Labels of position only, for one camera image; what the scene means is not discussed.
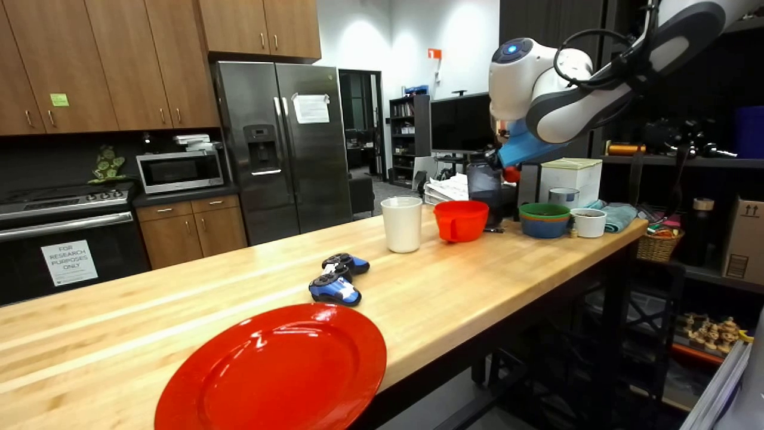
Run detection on wicker basket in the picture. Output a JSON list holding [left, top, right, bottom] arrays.
[[636, 235, 681, 264]]

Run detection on black stove oven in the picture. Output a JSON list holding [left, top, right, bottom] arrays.
[[0, 184, 147, 306]]

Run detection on red plastic cup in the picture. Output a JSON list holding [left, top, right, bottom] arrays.
[[435, 201, 488, 244]]

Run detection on silver microwave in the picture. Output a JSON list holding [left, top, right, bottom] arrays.
[[135, 154, 225, 193]]

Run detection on teal cloth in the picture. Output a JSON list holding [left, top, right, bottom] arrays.
[[603, 203, 636, 235]]

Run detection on tall white cup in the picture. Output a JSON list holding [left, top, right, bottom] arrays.
[[379, 197, 422, 254]]

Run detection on black monitor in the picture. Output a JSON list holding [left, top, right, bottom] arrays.
[[432, 93, 494, 154]]

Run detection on stainless steel refrigerator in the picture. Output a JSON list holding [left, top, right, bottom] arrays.
[[211, 60, 351, 244]]

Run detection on brown upper cabinets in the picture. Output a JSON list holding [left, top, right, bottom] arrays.
[[0, 0, 320, 136]]

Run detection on large red plate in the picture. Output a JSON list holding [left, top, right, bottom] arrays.
[[153, 305, 386, 430]]

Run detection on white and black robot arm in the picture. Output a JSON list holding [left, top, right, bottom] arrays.
[[488, 0, 764, 144]]

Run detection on black bookshelf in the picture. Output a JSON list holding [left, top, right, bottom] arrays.
[[389, 93, 432, 189]]

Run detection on brown lower cabinet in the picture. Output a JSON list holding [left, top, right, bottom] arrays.
[[135, 197, 245, 267]]

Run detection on blue cloth on wrist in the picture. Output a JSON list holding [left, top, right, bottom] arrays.
[[496, 119, 564, 167]]

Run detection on white storage box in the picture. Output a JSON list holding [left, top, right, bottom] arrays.
[[540, 158, 601, 207]]

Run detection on stacked blue green bowl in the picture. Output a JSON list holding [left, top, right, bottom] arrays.
[[519, 203, 570, 239]]

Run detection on small white ceramic cup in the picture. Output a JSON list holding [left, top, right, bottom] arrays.
[[572, 208, 607, 239]]

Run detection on cardboard box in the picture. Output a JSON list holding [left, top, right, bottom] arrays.
[[722, 199, 764, 284]]

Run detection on green potted plant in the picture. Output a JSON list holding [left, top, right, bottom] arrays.
[[90, 147, 123, 184]]

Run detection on blue black game controller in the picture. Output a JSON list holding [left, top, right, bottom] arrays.
[[308, 254, 370, 306]]

